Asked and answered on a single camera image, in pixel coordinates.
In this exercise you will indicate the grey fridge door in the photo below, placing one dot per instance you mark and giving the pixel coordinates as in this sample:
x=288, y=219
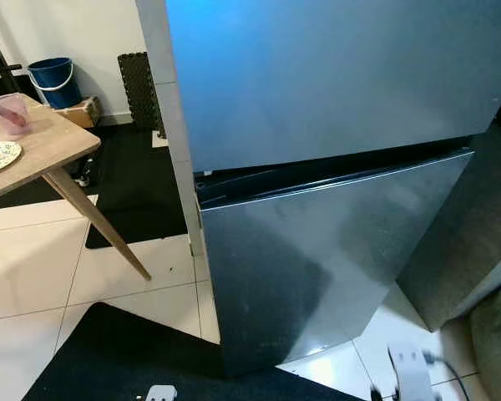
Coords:
x=317, y=259

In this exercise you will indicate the green woven sack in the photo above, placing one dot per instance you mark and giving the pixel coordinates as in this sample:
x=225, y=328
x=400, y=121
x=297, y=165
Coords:
x=497, y=342

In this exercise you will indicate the grey freezer door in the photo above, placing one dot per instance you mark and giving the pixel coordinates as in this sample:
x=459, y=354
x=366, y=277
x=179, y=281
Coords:
x=334, y=75

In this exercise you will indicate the black foam mat panel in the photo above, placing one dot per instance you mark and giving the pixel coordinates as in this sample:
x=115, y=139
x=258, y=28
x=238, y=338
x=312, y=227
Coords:
x=142, y=88

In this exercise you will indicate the wooden table leg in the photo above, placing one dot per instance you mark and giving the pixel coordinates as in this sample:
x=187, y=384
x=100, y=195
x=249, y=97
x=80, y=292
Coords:
x=96, y=225

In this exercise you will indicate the large black floor mat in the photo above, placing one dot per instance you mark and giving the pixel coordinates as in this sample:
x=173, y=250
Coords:
x=125, y=359

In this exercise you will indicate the wooden crate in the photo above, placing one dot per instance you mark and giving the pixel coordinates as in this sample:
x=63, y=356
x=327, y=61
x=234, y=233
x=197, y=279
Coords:
x=83, y=113

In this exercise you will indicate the blue bucket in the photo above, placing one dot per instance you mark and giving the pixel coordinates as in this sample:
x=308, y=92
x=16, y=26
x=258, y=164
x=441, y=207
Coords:
x=54, y=83

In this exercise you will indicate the pink transparent measuring jug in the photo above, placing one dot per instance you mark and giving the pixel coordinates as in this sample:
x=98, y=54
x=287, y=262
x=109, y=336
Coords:
x=8, y=113

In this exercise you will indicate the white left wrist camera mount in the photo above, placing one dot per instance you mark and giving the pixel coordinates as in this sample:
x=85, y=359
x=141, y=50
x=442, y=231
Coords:
x=160, y=393

